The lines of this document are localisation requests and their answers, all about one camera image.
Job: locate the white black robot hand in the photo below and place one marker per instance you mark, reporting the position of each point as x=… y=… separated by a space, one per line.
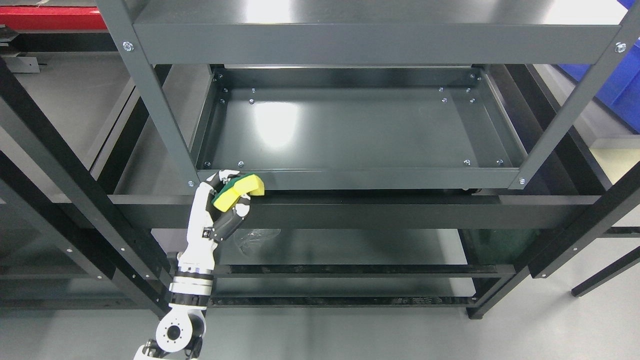
x=208 y=227

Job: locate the green yellow sponge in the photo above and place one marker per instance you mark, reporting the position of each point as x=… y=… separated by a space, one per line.
x=246 y=184

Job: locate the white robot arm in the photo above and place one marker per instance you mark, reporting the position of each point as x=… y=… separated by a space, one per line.
x=182 y=329

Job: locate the dark grey metal shelf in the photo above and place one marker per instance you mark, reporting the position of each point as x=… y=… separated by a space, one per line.
x=407 y=147

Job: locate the clear plastic wrap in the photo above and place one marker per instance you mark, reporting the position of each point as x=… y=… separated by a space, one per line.
x=250 y=240

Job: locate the black metal rack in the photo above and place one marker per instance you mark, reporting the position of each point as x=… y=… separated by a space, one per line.
x=94 y=257

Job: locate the red panel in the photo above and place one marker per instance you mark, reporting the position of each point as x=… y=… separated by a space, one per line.
x=52 y=18

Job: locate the blue plastic crate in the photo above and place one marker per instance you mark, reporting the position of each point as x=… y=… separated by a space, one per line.
x=609 y=32

